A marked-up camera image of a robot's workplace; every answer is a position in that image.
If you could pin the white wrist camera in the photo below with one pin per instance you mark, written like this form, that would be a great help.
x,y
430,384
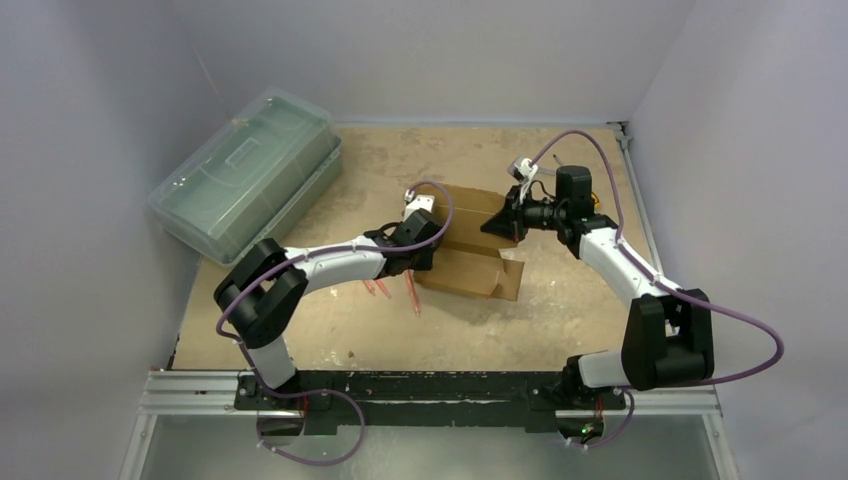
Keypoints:
x,y
524,171
415,202

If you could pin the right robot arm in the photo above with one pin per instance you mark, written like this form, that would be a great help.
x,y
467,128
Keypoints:
x,y
668,337

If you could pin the pink pen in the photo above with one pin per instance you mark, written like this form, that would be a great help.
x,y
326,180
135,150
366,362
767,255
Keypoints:
x,y
369,287

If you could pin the clear plastic storage box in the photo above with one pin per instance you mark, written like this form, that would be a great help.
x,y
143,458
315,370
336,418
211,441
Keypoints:
x,y
254,179

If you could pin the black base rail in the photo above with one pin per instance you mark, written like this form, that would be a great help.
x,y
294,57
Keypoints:
x,y
535,401

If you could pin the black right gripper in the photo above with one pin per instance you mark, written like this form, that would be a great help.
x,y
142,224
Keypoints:
x,y
516,216

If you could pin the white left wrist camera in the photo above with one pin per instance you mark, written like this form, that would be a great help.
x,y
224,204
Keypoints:
x,y
415,202

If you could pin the yellow black screwdriver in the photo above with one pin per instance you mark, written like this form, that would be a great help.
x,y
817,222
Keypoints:
x,y
594,197

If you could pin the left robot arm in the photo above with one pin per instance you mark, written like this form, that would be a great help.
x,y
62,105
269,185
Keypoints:
x,y
259,297

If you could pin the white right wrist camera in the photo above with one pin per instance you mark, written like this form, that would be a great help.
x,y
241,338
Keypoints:
x,y
524,171

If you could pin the aluminium frame rail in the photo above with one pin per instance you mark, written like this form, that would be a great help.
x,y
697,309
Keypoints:
x,y
187,427

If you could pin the red pen with label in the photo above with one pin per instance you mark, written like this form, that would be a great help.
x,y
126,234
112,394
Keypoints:
x,y
383,288

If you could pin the brown cardboard box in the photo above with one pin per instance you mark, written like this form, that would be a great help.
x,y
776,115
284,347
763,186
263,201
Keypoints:
x,y
469,261

